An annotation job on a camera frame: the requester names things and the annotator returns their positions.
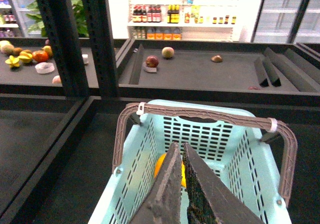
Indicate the white shelf with bottles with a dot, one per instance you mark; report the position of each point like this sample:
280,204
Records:
202,20

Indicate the brown basket handle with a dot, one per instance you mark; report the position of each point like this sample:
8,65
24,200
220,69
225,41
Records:
271,125

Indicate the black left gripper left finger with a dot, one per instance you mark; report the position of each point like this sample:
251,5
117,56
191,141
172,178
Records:
162,205

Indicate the light blue plastic basket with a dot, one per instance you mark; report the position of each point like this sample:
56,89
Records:
236,154

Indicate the yellow mango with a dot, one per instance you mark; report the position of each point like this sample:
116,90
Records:
159,164

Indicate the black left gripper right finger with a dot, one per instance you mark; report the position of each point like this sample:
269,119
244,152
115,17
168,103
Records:
210,201

